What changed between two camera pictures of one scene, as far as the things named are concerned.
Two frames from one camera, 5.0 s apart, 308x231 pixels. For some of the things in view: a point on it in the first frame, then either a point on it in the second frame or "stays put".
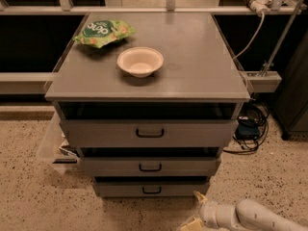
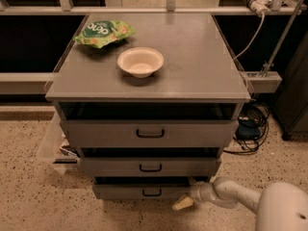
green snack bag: [98, 34] stays put
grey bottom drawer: [151, 190] stays put
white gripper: [209, 211] -> [199, 192]
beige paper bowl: [141, 62] stays put
